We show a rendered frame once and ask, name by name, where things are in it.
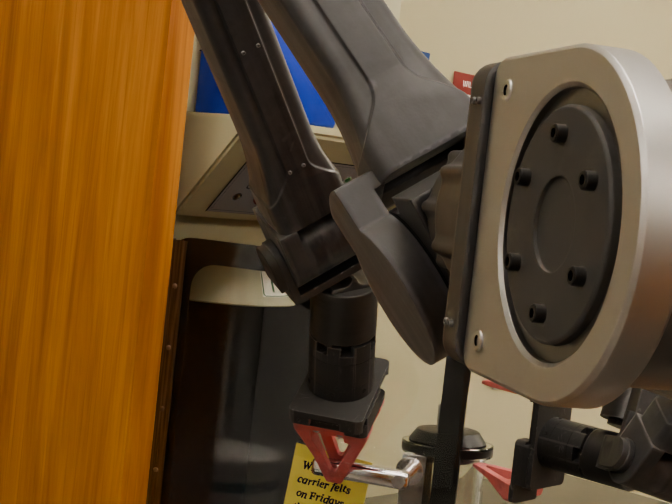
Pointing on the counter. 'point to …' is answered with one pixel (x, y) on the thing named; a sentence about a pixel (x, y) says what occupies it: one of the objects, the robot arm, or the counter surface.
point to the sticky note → (319, 489)
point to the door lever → (395, 478)
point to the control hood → (226, 161)
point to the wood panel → (86, 240)
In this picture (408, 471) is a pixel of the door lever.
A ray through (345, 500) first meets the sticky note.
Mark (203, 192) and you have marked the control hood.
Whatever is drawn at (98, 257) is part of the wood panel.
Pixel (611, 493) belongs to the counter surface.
